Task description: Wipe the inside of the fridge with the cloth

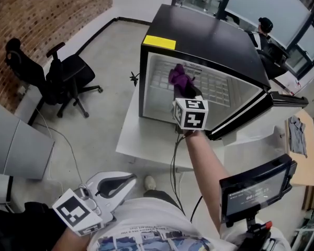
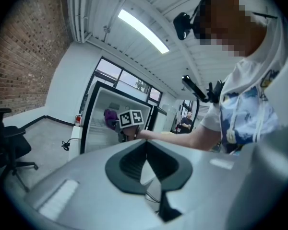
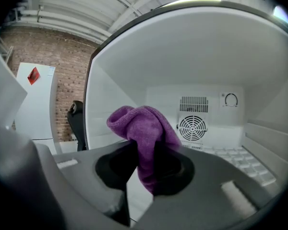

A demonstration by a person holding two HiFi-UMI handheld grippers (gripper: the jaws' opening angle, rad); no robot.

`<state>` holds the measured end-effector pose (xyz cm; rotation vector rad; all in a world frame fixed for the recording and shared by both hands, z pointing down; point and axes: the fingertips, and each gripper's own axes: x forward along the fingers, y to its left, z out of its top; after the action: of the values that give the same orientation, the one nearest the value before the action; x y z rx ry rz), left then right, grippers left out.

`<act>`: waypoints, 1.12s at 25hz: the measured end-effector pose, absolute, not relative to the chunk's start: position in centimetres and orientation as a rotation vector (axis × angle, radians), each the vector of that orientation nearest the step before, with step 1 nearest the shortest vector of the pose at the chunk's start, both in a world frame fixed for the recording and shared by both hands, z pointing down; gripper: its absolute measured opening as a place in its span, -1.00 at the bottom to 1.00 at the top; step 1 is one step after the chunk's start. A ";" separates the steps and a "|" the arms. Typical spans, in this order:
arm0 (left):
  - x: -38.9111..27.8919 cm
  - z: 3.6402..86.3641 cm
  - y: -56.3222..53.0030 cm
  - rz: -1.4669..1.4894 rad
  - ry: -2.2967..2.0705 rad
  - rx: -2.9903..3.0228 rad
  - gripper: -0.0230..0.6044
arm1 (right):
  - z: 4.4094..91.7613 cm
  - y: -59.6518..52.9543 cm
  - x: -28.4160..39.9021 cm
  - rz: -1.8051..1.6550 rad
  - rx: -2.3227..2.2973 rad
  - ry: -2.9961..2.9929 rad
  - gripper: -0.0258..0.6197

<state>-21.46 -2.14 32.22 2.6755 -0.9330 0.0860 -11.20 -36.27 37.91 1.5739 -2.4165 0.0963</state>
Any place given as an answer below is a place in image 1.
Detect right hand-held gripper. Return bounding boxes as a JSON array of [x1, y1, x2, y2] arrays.
[[172, 86, 209, 137]]

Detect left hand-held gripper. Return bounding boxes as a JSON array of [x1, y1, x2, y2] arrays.
[[52, 170, 138, 237]]

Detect purple cleaning cloth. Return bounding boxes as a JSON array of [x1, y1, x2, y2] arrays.
[[168, 63, 197, 99]]

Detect black mini fridge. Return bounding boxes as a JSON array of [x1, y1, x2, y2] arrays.
[[138, 3, 310, 147]]

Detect person's left forearm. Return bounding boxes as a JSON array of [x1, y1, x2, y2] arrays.
[[51, 227, 92, 251]]

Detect person's right forearm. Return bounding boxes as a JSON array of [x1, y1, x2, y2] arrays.
[[184, 129, 230, 230]]

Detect white wire shelf rack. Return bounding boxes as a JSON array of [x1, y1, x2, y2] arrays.
[[149, 56, 231, 107]]

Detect person's left shoe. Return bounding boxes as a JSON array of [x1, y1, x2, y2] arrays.
[[144, 175, 157, 191]]

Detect person's left leg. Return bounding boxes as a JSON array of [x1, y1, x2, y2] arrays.
[[143, 189, 185, 215]]

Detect person's white printed shirt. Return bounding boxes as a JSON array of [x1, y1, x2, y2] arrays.
[[86, 197, 291, 251]]

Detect white table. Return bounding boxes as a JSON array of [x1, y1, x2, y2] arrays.
[[115, 87, 287, 174]]

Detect grey shirt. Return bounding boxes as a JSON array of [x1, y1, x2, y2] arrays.
[[287, 115, 308, 158]]

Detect grey cabinet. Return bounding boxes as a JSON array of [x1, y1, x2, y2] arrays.
[[0, 95, 55, 180]]

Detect black-framed window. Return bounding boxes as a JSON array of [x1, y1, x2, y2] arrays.
[[171, 0, 314, 79]]

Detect black chest-mounted monitor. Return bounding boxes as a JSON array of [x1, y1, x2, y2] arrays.
[[219, 153, 298, 224]]

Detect white low cabinet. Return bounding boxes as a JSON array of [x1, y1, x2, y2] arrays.
[[0, 173, 14, 203]]

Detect light wooden table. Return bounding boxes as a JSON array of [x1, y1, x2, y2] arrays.
[[285, 108, 314, 188]]

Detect black mesh office chair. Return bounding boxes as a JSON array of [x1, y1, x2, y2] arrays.
[[4, 38, 103, 119]]

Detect white metal rack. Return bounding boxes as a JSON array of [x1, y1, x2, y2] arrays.
[[294, 226, 314, 251]]

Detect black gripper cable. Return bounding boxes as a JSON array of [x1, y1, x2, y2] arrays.
[[170, 133, 204, 223]]

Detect thin grey floor cable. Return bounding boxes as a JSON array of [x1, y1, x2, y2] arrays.
[[35, 108, 83, 184]]

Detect black power cord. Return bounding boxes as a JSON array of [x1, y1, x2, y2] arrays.
[[129, 71, 141, 86]]

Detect black monitor mount, red button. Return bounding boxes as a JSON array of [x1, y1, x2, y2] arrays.
[[244, 210, 274, 251]]

